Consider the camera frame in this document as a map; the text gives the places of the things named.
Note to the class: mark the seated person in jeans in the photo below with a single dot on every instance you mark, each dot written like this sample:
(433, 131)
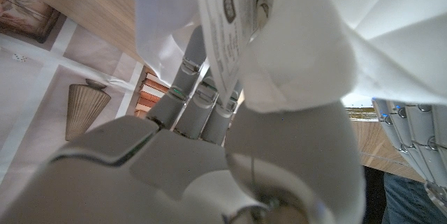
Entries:
(408, 203)

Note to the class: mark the white cloth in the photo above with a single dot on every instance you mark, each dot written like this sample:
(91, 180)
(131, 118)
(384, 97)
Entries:
(314, 42)

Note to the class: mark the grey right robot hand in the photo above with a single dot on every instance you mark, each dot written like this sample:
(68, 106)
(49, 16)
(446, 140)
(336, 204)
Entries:
(174, 168)

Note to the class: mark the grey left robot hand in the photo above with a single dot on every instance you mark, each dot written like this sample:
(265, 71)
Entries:
(419, 136)

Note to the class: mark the printed bookshelf backdrop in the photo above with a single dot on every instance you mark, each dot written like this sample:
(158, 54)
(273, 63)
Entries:
(42, 77)

